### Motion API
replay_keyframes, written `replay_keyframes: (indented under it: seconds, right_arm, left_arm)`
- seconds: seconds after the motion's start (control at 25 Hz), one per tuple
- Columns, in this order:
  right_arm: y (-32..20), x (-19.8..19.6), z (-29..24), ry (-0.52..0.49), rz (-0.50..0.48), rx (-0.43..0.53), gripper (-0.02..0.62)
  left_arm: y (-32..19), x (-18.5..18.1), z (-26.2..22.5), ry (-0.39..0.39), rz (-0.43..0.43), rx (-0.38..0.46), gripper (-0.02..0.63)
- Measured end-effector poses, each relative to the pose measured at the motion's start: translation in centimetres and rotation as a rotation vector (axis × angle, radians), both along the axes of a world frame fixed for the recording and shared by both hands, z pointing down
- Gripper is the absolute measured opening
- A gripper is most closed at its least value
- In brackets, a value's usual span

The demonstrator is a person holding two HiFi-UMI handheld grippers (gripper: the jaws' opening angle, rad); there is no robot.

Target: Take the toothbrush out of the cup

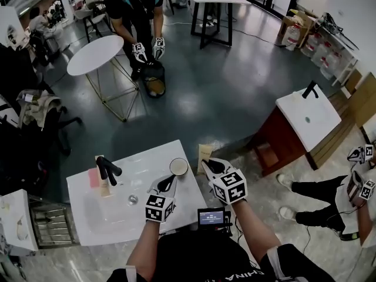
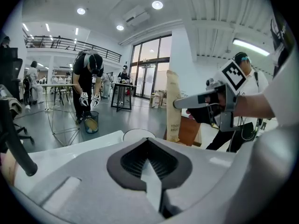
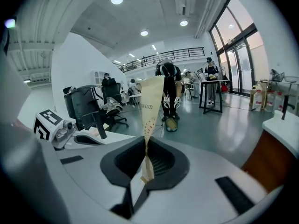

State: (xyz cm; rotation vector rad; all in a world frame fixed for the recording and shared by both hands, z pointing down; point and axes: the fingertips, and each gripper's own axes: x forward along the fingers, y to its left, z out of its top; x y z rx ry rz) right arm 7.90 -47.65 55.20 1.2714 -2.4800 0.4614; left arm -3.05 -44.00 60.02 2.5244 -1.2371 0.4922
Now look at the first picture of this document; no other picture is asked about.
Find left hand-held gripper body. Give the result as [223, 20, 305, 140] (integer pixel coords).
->
[145, 186, 177, 224]

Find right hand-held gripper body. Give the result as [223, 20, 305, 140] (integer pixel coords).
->
[207, 168, 249, 206]

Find blue cup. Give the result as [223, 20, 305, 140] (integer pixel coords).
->
[169, 157, 189, 177]

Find person's left forearm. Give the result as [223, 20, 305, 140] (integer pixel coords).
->
[126, 219, 161, 276]

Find person's right forearm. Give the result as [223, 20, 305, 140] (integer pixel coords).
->
[230, 200, 283, 268]

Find small black screen device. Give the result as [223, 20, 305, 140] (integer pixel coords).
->
[197, 207, 226, 226]

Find white washbasin grey stand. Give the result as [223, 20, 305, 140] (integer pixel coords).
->
[66, 139, 208, 247]

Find black faucet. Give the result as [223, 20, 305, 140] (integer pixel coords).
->
[96, 155, 123, 186]
[301, 80, 320, 99]

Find beige bottle near faucet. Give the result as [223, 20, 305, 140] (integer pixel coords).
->
[95, 154, 112, 197]

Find person's black shirt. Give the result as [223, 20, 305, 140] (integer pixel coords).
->
[107, 233, 335, 282]

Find wooden vanity white basin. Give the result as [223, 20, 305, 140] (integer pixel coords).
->
[252, 87, 343, 177]

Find tan round box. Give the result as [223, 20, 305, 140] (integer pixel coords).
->
[146, 77, 165, 96]

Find wooden slatted board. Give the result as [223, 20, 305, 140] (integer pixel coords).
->
[306, 110, 358, 170]

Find black mesh wastebasket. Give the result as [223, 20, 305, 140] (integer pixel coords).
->
[142, 59, 167, 99]

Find black office chair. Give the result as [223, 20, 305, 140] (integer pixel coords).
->
[0, 89, 83, 158]

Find beige jacket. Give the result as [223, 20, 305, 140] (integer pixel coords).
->
[16, 89, 64, 129]

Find white toiletry bottle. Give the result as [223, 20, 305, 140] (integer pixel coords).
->
[16, 215, 30, 241]

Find clear plastic water jug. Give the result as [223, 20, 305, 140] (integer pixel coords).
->
[281, 24, 301, 51]
[301, 33, 321, 58]
[320, 51, 343, 80]
[311, 41, 331, 67]

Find round white table gold legs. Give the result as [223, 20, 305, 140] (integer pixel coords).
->
[66, 35, 149, 123]

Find white counter steel rack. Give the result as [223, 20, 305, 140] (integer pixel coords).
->
[0, 189, 80, 257]

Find flat cardboard sheet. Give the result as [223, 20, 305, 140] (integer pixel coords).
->
[343, 69, 376, 129]

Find white metal shelf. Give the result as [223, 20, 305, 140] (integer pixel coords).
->
[315, 22, 361, 87]

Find cardboard box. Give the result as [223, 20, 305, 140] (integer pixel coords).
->
[277, 8, 320, 51]

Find white chair black legs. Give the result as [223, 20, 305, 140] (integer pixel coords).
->
[74, 1, 114, 43]

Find white shelf cabinet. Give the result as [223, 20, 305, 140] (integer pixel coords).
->
[0, 6, 30, 51]

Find black cable bundle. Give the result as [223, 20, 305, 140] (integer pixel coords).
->
[223, 211, 240, 240]

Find white arm strap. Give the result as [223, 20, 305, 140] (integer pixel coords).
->
[125, 265, 138, 282]
[266, 245, 284, 280]

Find black cable tangle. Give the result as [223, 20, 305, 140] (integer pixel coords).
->
[320, 12, 361, 51]

